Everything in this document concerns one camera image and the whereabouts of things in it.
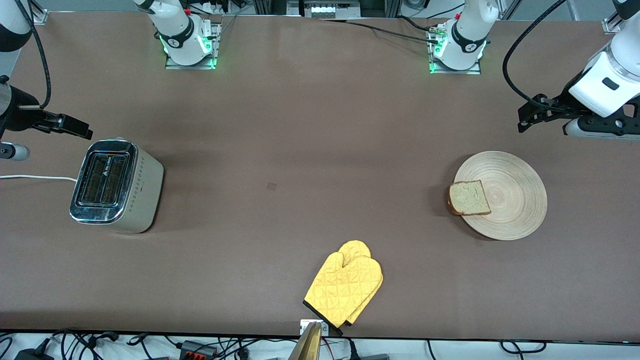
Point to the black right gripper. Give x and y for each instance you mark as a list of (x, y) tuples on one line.
[(20, 116)]

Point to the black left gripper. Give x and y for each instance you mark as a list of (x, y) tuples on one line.
[(564, 106)]

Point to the round wooden plate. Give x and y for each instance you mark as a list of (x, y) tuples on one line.
[(515, 200)]

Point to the brown bread slice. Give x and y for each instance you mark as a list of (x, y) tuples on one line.
[(469, 198)]

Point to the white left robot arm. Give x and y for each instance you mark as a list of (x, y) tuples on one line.
[(467, 37)]

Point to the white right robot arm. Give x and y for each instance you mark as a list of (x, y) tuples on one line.
[(182, 35)]

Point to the silver two-slot toaster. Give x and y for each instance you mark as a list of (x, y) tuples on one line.
[(120, 192)]

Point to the black power adapter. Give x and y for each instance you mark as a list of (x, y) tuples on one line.
[(32, 355)]

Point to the yellow quilted oven mitt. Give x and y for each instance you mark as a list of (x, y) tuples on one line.
[(342, 290), (356, 247)]

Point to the white power strip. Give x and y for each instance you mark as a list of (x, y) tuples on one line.
[(330, 9)]

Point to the red and black connector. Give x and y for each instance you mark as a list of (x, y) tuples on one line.
[(197, 350)]

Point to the small grey box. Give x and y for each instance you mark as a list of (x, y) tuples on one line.
[(374, 357)]

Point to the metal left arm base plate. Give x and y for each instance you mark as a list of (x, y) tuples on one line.
[(455, 71)]

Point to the metal table corner bracket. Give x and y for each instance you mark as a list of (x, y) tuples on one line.
[(39, 17), (612, 25)]

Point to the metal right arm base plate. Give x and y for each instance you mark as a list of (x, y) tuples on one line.
[(216, 47)]

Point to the small metal edge bracket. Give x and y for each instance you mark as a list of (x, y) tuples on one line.
[(304, 327)]

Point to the tan tapered post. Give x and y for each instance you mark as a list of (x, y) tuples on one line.
[(307, 347)]

